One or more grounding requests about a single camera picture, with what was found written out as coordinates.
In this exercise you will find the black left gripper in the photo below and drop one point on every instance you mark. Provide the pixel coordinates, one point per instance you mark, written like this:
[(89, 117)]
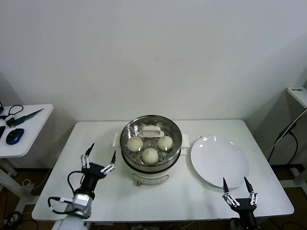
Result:
[(92, 175)]

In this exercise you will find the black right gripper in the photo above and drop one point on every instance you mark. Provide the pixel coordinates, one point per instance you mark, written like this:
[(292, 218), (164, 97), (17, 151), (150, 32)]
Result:
[(245, 210)]

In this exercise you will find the white steamed baozi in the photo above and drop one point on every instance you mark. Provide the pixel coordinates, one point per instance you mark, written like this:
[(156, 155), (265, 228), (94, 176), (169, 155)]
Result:
[(149, 156), (134, 144), (165, 143), (149, 127)]

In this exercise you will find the round glass pot lid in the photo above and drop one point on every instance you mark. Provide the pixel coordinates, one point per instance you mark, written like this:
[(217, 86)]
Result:
[(152, 133)]

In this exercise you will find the stainless steel steamer basket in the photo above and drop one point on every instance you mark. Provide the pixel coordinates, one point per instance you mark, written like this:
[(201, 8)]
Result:
[(177, 157)]

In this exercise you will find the round white plate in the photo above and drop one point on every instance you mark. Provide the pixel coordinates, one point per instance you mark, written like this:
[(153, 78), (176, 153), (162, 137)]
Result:
[(219, 163)]

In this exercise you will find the white electric pot base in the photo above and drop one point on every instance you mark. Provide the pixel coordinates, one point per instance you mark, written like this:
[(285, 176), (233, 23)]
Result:
[(148, 177)]

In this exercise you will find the white side table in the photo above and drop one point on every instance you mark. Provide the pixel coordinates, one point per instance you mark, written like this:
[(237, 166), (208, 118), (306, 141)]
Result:
[(36, 129)]

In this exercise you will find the blue computer mouse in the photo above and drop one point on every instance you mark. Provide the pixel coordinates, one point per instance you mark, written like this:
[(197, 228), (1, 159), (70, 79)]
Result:
[(15, 136)]

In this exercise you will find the white shelf stand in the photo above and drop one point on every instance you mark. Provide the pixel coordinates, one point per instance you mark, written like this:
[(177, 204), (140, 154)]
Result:
[(299, 95)]

